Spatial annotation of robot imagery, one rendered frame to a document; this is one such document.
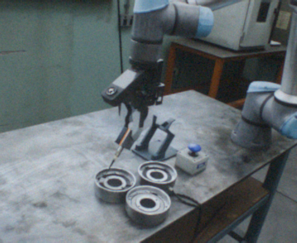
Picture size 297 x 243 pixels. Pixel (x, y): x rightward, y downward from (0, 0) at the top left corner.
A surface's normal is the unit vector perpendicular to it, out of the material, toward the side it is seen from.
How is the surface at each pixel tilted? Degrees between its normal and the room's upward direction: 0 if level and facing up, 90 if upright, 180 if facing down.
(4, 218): 0
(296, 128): 97
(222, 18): 90
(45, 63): 90
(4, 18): 90
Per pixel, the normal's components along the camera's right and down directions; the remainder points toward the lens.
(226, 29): -0.67, 0.18
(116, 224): 0.14, -0.90
